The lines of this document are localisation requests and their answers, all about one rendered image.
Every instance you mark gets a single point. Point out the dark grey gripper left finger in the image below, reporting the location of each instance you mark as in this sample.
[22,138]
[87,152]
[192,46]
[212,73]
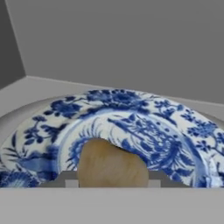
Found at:
[68,179]

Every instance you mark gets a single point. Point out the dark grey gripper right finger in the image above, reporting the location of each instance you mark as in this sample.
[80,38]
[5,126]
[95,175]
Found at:
[157,178]

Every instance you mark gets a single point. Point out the blue and white patterned plate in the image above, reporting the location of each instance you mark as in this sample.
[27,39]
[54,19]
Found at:
[140,122]

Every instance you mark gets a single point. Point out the tan garlic bulb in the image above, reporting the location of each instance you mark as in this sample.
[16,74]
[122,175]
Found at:
[112,166]

